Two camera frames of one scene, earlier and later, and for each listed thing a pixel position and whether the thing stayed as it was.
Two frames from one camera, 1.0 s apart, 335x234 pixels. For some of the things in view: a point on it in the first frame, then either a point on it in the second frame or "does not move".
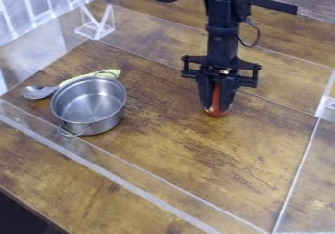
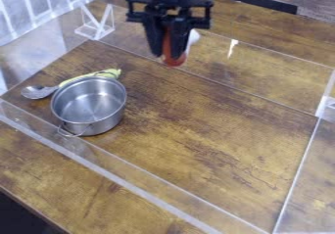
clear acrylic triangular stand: x=94 y=28 does not move
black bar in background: x=279 y=6 does not move
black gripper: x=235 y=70 to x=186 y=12
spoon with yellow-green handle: x=38 y=91 does not move
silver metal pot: x=90 y=106 does not move
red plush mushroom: x=215 y=110 to x=167 y=56
